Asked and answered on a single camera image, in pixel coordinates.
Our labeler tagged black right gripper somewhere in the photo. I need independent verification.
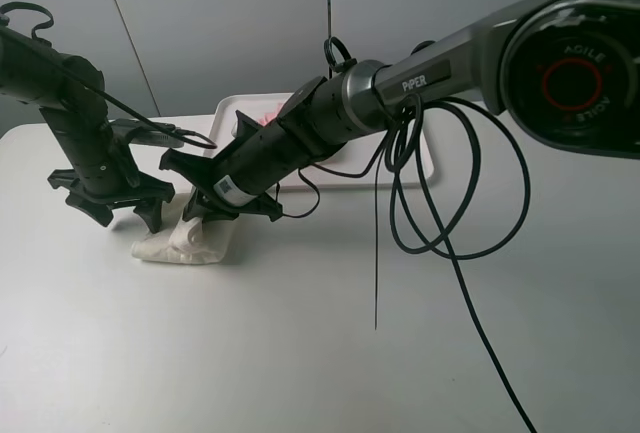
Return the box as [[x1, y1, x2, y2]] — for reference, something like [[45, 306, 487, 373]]
[[160, 113, 284, 223]]

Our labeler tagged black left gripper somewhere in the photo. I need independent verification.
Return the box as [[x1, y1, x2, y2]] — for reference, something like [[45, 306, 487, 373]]
[[47, 118, 174, 233]]

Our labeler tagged cream white towel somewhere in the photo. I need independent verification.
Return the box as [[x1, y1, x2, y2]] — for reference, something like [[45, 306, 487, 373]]
[[131, 193, 237, 265]]

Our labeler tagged pink towel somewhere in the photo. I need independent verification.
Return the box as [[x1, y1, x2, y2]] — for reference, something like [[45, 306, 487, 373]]
[[258, 103, 284, 126]]

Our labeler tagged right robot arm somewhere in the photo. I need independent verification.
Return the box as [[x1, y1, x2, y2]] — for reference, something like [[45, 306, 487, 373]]
[[160, 0, 639, 220]]

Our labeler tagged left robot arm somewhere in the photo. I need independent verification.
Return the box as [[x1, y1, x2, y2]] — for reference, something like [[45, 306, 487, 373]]
[[1, 2, 175, 233]]

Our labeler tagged white rectangular plastic tray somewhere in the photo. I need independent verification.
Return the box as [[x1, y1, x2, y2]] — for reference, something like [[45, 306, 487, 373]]
[[209, 93, 435, 193]]

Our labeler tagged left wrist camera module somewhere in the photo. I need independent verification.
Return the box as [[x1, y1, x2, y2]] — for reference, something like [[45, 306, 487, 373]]
[[110, 118, 185, 148]]

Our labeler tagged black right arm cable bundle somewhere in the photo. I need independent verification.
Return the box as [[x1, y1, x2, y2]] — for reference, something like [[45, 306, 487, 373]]
[[297, 37, 541, 433]]

